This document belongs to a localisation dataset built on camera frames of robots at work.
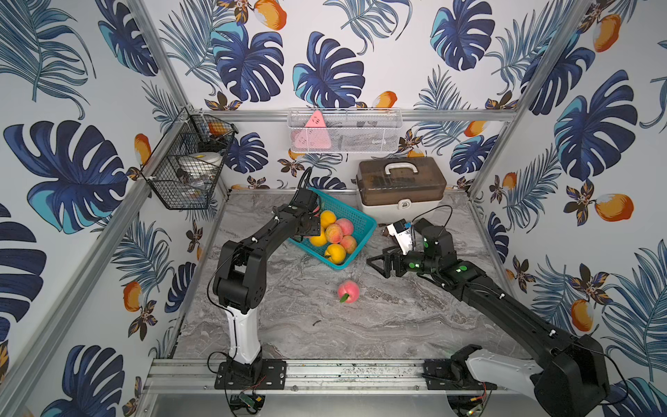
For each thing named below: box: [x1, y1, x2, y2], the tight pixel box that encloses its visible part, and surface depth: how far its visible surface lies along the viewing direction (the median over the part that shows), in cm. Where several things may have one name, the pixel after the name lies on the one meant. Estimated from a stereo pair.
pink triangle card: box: [293, 110, 332, 150], surface depth 92 cm
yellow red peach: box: [319, 210, 337, 230], surface depth 106 cm
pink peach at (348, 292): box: [337, 280, 360, 305], surface depth 86 cm
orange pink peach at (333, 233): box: [324, 223, 344, 245], surface depth 98 cm
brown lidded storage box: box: [356, 156, 448, 224], surface depth 102 cm
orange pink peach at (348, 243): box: [340, 234, 357, 254], surface depth 97 cm
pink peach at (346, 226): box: [335, 217, 354, 237], surface depth 104 cm
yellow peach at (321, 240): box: [310, 227, 328, 247], surface depth 100 cm
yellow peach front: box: [324, 243, 347, 265], surface depth 96 cm
